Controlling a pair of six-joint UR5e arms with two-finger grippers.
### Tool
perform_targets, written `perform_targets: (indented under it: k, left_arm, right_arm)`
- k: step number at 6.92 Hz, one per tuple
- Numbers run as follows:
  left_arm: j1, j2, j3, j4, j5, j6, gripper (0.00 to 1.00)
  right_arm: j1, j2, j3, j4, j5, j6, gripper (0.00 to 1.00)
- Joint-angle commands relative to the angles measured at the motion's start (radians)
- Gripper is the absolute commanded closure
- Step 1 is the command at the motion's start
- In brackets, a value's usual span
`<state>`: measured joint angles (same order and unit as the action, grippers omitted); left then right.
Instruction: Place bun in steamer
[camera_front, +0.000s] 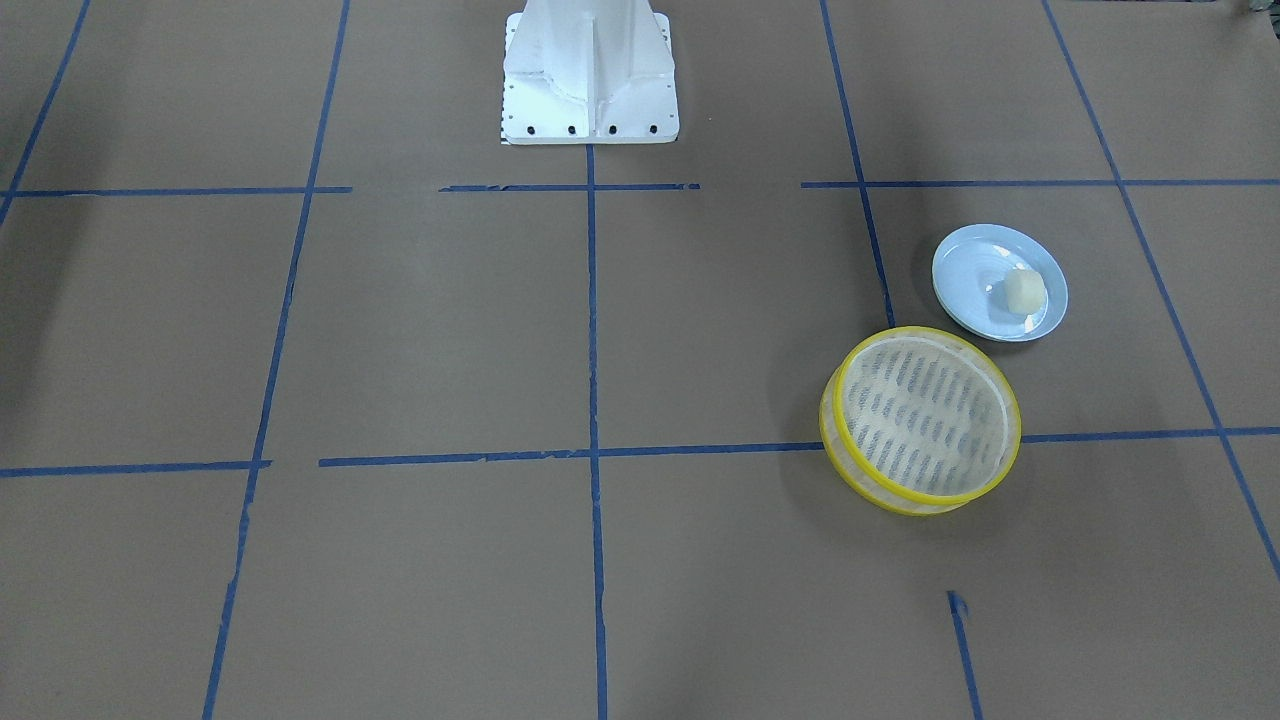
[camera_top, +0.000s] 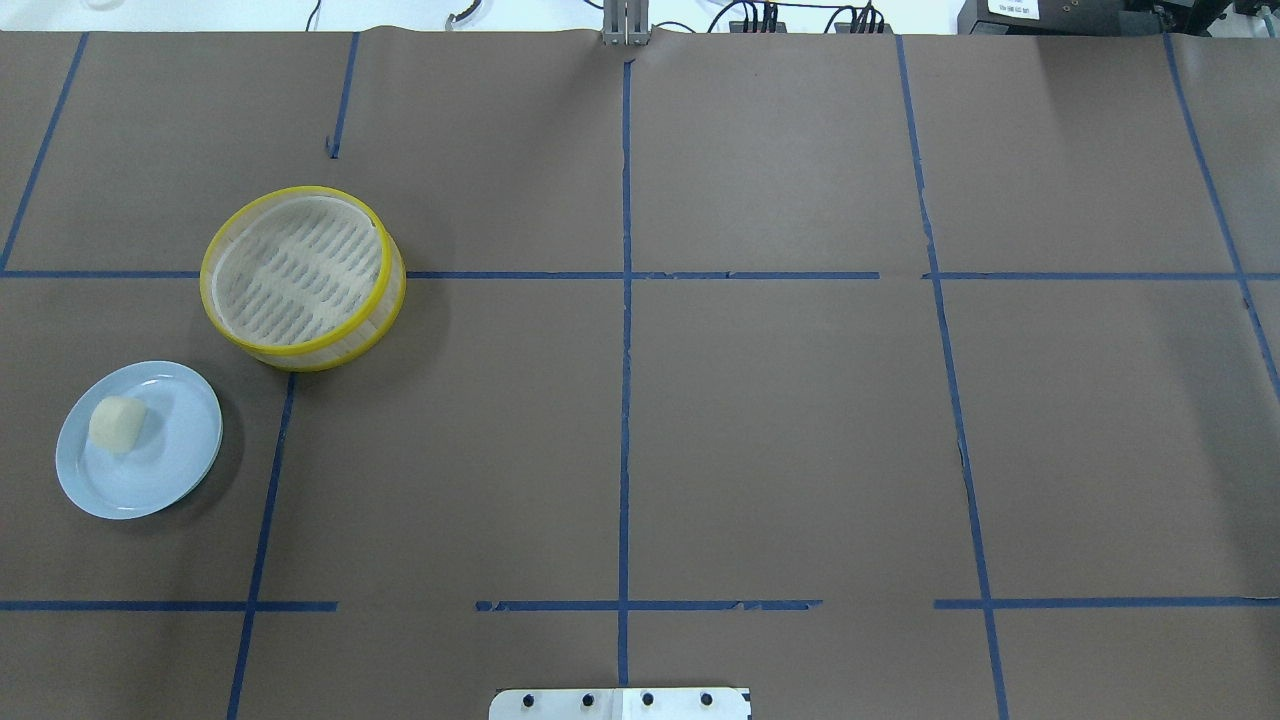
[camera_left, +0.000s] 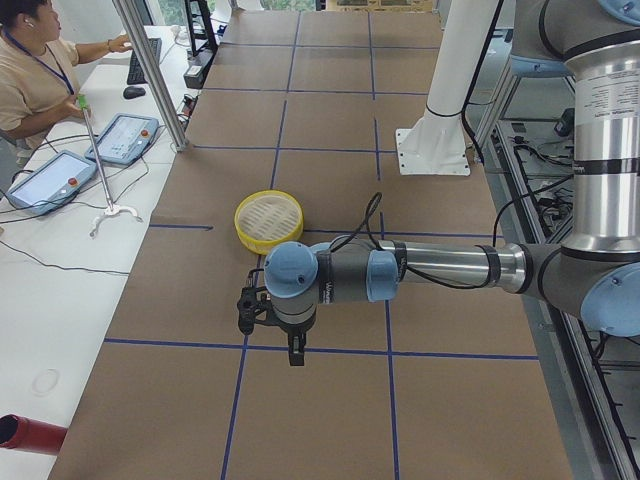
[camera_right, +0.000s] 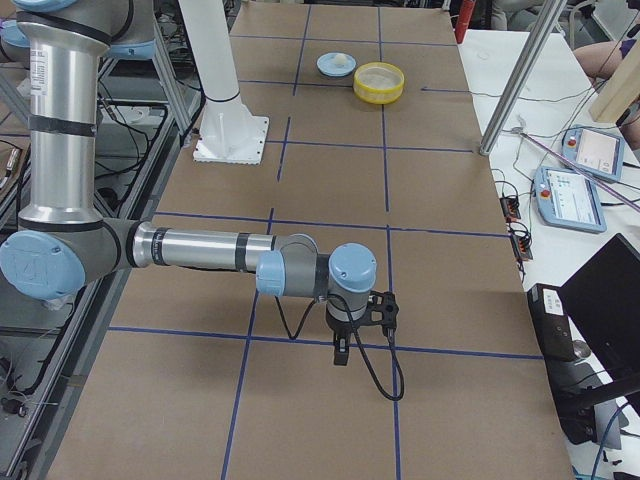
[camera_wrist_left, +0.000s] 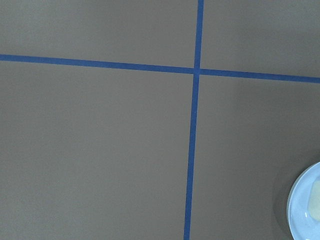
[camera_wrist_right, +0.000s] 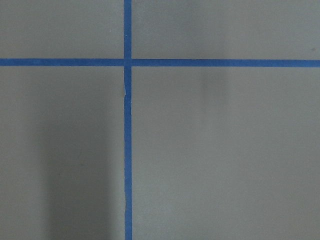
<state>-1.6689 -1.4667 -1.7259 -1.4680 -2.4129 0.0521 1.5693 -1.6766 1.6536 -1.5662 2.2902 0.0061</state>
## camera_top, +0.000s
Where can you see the white steamed bun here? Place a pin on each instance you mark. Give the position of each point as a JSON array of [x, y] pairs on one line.
[[116, 424]]

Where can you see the light blue plate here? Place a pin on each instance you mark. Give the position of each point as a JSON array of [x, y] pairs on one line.
[[177, 447]]

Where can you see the black box with label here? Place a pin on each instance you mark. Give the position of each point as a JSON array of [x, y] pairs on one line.
[[1219, 19]]

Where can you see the aluminium frame post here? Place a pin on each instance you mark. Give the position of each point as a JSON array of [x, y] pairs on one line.
[[626, 22]]

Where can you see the metal base plate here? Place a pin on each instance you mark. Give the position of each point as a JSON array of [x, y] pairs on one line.
[[623, 703]]

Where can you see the brown paper table cover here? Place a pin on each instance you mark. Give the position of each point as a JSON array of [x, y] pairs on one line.
[[901, 378]]

